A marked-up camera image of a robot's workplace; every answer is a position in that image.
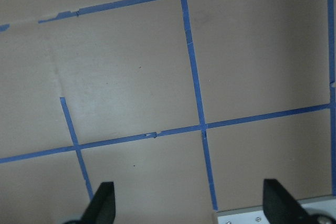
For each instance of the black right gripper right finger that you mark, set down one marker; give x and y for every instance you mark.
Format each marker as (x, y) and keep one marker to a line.
(279, 206)

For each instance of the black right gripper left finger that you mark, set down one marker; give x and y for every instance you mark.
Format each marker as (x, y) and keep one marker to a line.
(102, 208)

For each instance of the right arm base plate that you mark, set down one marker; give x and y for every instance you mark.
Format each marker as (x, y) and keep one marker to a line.
(317, 205)

